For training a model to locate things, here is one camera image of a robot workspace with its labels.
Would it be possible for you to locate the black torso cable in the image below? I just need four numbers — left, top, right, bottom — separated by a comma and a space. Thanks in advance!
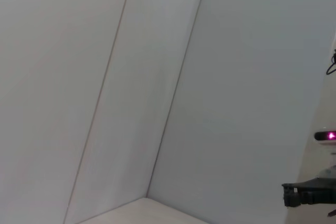
325, 49, 336, 76

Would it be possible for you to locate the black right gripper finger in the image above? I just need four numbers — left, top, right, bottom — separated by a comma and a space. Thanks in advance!
281, 176, 336, 208

